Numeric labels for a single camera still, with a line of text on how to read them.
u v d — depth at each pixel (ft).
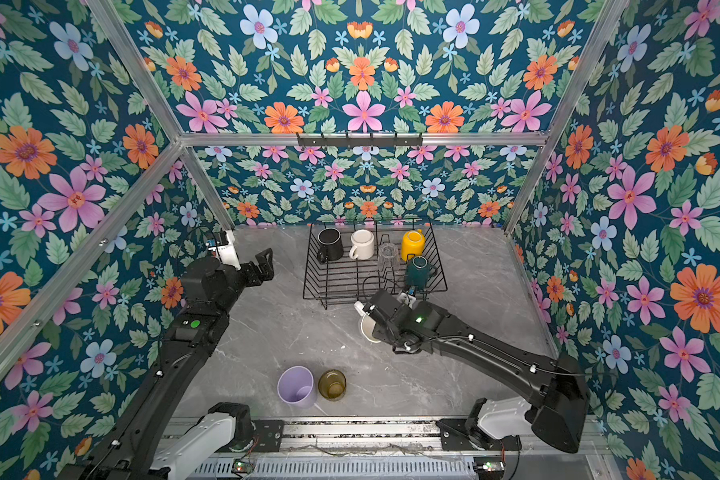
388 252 3.24
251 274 2.15
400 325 1.80
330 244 3.33
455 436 2.33
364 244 3.33
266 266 2.19
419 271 2.99
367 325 2.36
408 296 2.25
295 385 2.53
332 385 2.67
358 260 3.51
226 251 2.05
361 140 3.00
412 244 3.28
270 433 2.42
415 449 2.39
